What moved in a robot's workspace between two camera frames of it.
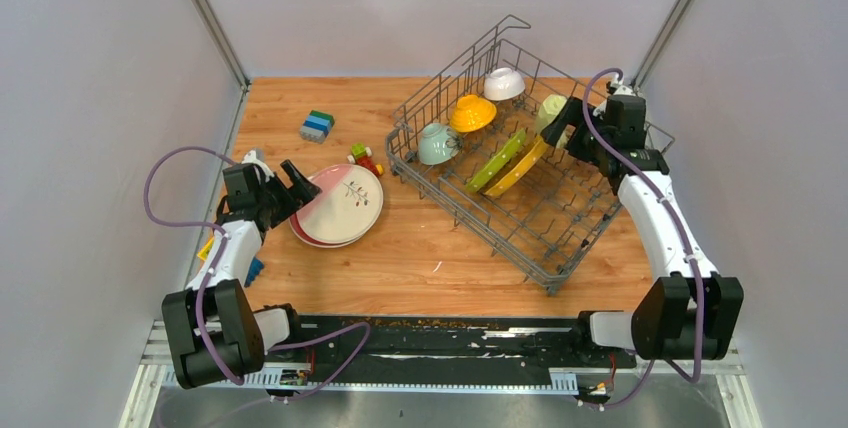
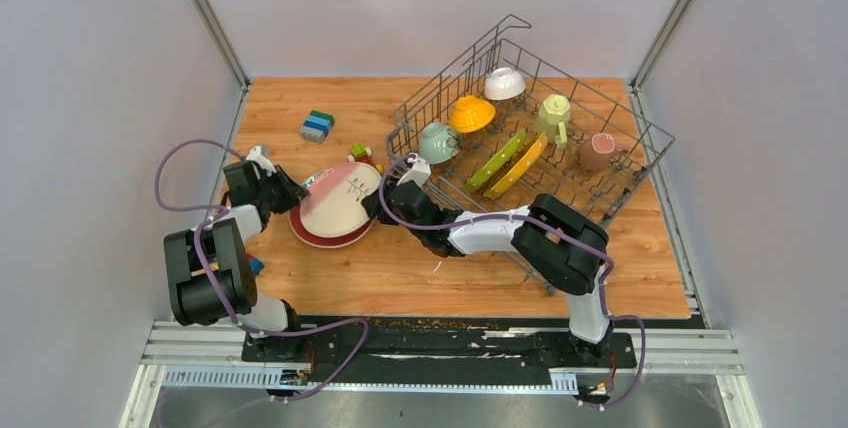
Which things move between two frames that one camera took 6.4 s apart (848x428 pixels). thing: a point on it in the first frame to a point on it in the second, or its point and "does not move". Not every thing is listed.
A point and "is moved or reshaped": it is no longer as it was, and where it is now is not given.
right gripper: (574, 112) to (375, 208)
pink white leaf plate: (349, 204) does not move
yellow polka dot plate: (536, 153) does not move
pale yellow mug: (549, 108) does not move
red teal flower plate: (303, 236) is moved or reshaped
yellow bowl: (471, 113) does not move
